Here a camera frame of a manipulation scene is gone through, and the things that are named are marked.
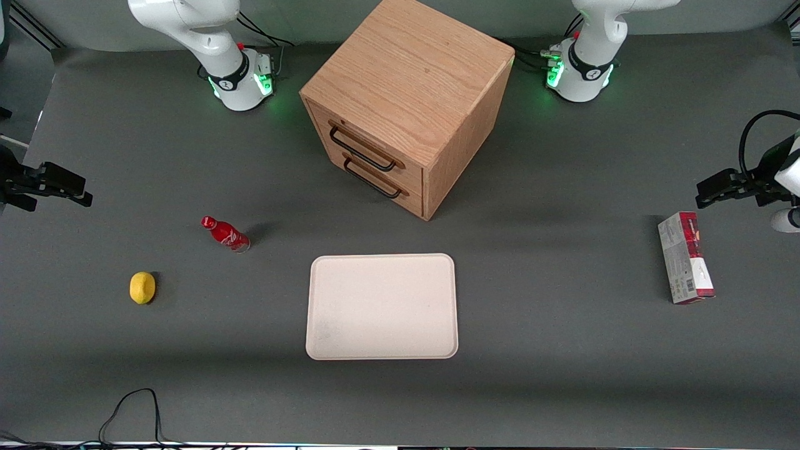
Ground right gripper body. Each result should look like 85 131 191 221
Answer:
0 145 42 212

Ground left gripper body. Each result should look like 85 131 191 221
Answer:
750 134 800 207

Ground black metal drawer handle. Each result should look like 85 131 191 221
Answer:
329 125 398 173
344 157 404 199

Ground wooden drawer with inside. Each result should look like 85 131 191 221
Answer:
306 100 426 196

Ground wooden drawer front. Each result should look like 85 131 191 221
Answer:
316 131 427 219

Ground wooden drawer cabinet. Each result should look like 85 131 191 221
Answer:
299 0 516 222

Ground grey and red carton box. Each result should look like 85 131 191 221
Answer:
657 211 716 305

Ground yellow lemon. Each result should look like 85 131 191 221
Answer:
129 271 156 305

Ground red cola bottle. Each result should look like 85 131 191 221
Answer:
201 216 251 253

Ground beige rectangular tray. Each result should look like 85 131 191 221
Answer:
305 253 459 361

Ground black left wrist camera cable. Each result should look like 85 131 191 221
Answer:
739 110 800 179

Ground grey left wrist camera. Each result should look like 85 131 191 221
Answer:
770 208 800 234

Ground black aluminium frame rail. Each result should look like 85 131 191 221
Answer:
9 0 66 51

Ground black looped cable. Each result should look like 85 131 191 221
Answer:
98 387 188 448

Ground black left arm base cables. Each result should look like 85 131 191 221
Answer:
500 12 585 71

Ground black arm base cables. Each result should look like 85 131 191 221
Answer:
236 11 296 48
500 12 585 71

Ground black right arm base cables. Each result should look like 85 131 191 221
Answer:
236 11 296 48

